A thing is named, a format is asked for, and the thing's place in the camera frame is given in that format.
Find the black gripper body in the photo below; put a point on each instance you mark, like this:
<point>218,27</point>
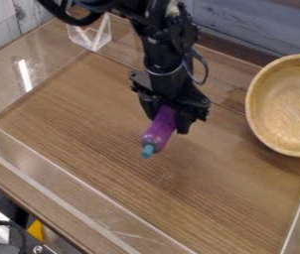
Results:
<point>188,97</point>

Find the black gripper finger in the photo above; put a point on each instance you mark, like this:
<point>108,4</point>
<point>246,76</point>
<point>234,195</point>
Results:
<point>186,117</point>
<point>150,103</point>

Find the purple toy eggplant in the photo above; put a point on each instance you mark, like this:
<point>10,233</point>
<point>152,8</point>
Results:
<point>159,132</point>

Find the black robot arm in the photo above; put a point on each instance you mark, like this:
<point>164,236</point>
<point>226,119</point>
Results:
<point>167,33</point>

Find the brown wooden bowl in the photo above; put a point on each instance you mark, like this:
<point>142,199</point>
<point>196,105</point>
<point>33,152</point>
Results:
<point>271,105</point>

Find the clear acrylic tray walls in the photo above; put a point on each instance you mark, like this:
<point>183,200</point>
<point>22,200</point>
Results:
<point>215,195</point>

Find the yellow object under table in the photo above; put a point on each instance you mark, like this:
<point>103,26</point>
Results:
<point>36,230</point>

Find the clear acrylic corner bracket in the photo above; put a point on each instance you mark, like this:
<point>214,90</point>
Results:
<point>92,37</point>

